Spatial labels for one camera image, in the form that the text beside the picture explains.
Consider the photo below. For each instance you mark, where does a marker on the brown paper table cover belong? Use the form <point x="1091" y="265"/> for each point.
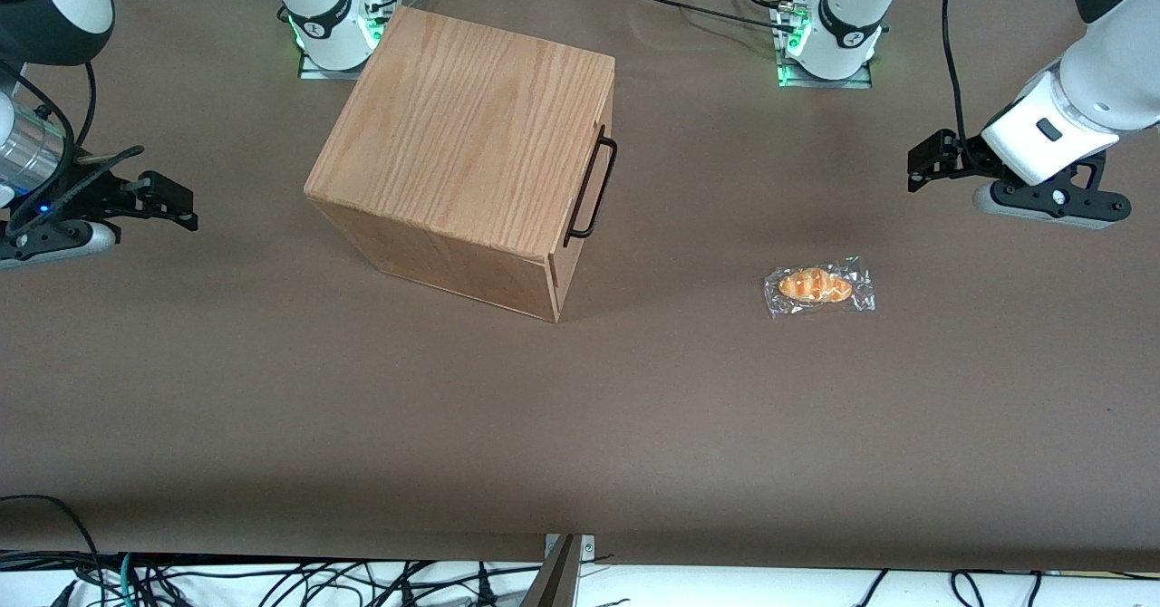
<point x="580" y="426"/>

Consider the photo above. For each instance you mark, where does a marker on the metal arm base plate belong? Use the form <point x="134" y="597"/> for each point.
<point x="313" y="71"/>
<point x="861" y="80"/>

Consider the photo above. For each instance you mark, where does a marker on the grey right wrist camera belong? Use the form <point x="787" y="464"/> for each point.
<point x="54" y="243"/>

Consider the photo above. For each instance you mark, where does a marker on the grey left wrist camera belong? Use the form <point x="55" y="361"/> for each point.
<point x="1051" y="208"/>

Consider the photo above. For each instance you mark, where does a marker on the wooden drawer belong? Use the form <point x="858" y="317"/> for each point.
<point x="560" y="267"/>

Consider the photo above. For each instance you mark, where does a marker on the bread roll in plastic wrapper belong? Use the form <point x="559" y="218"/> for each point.
<point x="816" y="285"/>

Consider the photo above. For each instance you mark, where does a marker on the small metal bracket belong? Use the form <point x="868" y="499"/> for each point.
<point x="587" y="545"/>

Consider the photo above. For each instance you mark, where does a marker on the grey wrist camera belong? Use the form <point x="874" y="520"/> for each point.
<point x="54" y="243"/>
<point x="1051" y="208"/>

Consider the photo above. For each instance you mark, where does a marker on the brown flat strip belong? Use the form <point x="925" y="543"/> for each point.
<point x="553" y="584"/>

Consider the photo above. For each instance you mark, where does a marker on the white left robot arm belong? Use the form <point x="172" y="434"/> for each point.
<point x="1119" y="45"/>

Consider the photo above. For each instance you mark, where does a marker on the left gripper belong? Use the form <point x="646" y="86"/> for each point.
<point x="962" y="159"/>

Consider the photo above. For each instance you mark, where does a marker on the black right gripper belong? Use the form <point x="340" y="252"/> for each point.
<point x="101" y="194"/>

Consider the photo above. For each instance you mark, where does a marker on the oak wooden drawer cabinet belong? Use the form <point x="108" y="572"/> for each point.
<point x="453" y="136"/>

